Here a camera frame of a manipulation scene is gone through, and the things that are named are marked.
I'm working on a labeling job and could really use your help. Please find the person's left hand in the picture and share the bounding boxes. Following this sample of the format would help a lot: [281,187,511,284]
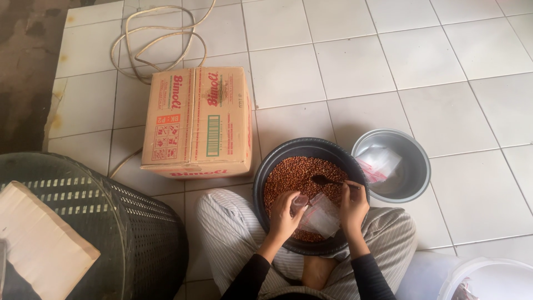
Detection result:
[268,191,309,247]

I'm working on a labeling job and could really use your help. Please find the person's right hand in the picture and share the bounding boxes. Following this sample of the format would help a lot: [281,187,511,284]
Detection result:
[338,180,370,246]

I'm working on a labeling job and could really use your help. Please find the dark metal spoon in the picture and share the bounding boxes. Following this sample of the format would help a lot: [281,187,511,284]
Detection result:
[311,174,361,190]

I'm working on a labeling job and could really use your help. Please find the bundle of clear zip bags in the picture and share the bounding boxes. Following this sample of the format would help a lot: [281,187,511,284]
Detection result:
[298,192,341,239]

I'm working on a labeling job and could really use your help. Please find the small clear zip bag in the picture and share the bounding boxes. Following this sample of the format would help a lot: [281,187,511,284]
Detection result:
[291,194,310,215]

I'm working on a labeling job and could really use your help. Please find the pack of zip bags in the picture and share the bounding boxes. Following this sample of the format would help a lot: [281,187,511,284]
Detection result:
[355,145,403,185]

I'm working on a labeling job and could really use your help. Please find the grey metal pot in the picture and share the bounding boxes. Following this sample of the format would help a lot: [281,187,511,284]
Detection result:
[351,128,431,204]

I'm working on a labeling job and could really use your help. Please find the heap of red-brown peanuts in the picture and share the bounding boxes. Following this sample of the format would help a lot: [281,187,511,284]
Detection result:
[263,156,350,243]

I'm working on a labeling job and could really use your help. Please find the black round basin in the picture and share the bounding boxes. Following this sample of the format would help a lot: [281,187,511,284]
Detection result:
[252,137,370,256]

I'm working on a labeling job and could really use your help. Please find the person's bare foot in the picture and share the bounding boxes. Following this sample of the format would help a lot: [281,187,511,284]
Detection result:
[301,255,339,291]

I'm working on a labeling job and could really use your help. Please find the person's striped trouser legs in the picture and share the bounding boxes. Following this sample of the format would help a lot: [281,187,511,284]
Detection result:
[196,188,418,300]

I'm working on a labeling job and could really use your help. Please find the white plastic bucket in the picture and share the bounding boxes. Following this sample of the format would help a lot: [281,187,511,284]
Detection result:
[437,257,533,300]

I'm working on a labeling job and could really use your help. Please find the printed cardboard carton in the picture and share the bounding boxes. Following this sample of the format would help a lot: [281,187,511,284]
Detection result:
[140,67,253,180]

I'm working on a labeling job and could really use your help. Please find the dark green perforated plastic basket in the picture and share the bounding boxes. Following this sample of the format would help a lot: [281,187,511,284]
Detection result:
[0,152,190,300]

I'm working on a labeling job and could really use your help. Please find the plain cardboard sheet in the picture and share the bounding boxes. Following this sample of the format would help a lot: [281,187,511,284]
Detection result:
[0,180,101,300]

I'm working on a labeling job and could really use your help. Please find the white coiled cable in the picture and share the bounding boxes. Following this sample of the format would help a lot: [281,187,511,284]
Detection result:
[107,0,217,179]

